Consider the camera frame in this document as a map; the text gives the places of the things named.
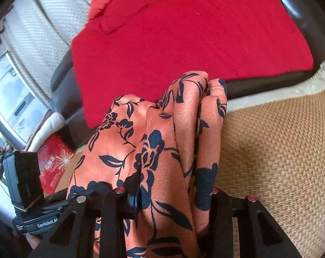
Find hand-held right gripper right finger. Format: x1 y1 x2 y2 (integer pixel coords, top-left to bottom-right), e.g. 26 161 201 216
211 187 300 258

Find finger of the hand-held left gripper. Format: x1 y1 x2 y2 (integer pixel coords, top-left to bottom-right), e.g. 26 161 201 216
45 182 110 213

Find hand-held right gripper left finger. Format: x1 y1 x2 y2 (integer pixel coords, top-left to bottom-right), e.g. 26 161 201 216
29 167 142 258

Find orange floral top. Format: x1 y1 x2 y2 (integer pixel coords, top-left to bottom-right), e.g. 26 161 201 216
67 71 228 258

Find red printed box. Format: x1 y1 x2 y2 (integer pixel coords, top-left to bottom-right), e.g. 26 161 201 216
37 135 75 194

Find woven bamboo mat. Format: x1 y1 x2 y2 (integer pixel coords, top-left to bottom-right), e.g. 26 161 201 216
55 64 325 258

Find beige dotted curtain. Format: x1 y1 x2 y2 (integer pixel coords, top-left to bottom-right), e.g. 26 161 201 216
0 0 98 105

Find red blanket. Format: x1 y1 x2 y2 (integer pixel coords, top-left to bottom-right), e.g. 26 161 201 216
71 0 314 129

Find brown leather sofa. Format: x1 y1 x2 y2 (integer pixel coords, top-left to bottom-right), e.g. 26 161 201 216
51 0 325 121

